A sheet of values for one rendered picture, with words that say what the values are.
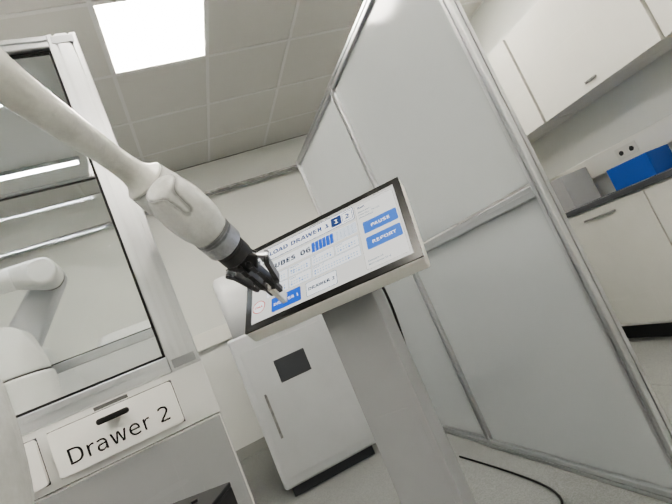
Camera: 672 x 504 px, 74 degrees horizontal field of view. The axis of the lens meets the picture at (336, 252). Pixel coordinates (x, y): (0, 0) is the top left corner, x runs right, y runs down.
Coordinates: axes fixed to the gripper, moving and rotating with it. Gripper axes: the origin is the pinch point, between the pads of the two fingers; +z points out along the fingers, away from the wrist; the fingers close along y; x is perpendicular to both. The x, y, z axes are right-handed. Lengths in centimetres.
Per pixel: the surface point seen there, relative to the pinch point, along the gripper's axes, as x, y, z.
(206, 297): -204, 199, 170
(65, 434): 26, 53, -12
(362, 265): 0.3, -23.1, 3.8
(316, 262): -7.8, -10.2, 3.8
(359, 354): 11.6, -10.4, 23.2
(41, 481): 35, 58, -11
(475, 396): -21, -17, 144
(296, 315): 5.6, -2.3, 5.1
